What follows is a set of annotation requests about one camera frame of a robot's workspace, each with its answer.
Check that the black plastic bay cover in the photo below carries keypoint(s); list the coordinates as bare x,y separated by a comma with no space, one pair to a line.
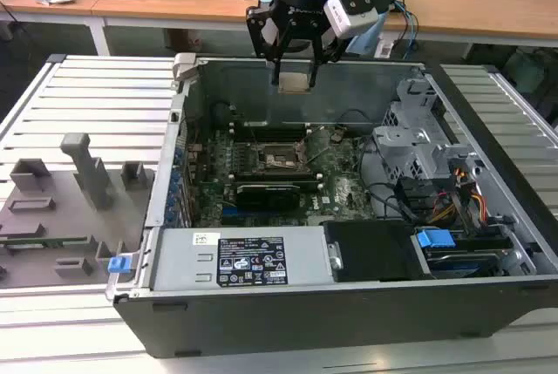
370,252

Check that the grey power supply unit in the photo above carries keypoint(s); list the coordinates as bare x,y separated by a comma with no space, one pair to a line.
183,260

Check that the green motherboard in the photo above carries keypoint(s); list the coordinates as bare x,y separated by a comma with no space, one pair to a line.
340,191

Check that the green RAM stick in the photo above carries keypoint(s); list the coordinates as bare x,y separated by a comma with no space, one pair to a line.
65,241

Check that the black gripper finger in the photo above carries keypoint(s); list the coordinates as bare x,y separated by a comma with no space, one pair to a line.
315,69
261,34

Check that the round coin battery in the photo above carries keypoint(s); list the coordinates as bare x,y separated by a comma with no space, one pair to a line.
336,135

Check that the small white box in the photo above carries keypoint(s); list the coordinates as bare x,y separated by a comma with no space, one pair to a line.
384,48

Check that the green bag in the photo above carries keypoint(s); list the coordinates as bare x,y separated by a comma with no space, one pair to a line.
525,71

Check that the hard disk with blue label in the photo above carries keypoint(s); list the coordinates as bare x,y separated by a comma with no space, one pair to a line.
462,267

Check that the blue case latch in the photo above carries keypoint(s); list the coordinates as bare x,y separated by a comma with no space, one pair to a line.
118,266

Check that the grey parts rack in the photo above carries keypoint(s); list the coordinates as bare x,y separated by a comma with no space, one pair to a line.
52,217

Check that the black graphics card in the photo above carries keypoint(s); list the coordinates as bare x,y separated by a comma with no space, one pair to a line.
268,197

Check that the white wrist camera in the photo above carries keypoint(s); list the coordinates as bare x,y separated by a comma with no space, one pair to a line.
349,16

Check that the black disk bay bracket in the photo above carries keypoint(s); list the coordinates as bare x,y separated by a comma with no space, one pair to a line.
416,197

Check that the blue expansion slot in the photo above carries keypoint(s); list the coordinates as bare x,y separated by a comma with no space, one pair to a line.
233,218

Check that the blue disk carrier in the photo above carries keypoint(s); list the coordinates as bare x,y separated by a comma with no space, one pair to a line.
433,241

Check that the silver metal drive cage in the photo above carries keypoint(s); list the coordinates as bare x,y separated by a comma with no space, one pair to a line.
405,147

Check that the silver chipset heatsink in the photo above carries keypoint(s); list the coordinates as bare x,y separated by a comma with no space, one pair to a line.
344,191

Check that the CPU socket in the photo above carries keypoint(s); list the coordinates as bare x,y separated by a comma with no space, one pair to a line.
279,160

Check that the black open PC case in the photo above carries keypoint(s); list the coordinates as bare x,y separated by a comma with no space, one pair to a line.
305,317

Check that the CPU with silver lid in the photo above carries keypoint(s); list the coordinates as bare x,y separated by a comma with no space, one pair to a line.
294,82

